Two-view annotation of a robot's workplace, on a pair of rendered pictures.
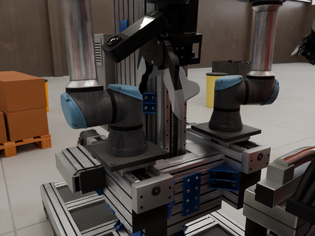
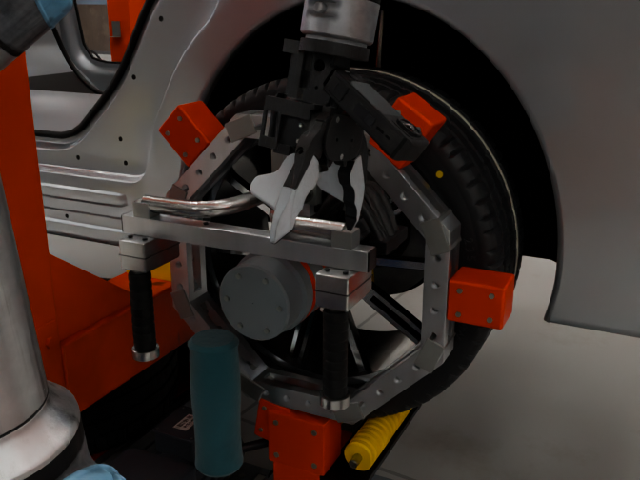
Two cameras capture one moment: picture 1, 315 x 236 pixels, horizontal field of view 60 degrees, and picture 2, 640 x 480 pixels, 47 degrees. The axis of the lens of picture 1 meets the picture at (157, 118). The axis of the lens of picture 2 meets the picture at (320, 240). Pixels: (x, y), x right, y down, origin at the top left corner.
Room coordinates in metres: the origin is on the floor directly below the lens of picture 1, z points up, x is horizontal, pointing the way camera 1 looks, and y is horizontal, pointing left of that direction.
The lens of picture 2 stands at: (0.84, 0.66, 1.30)
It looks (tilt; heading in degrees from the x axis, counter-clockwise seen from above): 18 degrees down; 244
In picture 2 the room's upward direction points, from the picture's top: straight up
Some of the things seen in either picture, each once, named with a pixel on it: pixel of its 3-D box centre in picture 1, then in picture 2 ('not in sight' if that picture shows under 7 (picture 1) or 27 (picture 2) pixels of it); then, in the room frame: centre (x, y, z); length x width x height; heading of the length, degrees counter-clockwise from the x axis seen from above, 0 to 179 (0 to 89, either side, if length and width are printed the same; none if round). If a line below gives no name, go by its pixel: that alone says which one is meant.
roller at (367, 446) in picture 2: not in sight; (382, 424); (0.18, -0.42, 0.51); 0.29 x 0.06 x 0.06; 38
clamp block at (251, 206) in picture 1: (275, 208); (344, 281); (0.39, -0.19, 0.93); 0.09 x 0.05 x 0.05; 38
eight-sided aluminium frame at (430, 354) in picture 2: not in sight; (303, 269); (0.33, -0.45, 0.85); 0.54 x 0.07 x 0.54; 128
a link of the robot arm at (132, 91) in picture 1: (123, 103); not in sight; (0.92, 0.12, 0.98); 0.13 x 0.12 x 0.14; 122
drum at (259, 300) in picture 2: not in sight; (284, 281); (0.38, -0.41, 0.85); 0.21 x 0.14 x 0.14; 38
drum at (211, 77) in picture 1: (215, 90); not in sight; (5.32, -1.15, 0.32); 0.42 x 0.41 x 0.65; 123
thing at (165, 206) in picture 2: not in sight; (213, 177); (0.49, -0.45, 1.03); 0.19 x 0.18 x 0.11; 38
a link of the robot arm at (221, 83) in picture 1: (229, 91); not in sight; (1.19, -0.32, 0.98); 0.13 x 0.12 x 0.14; 91
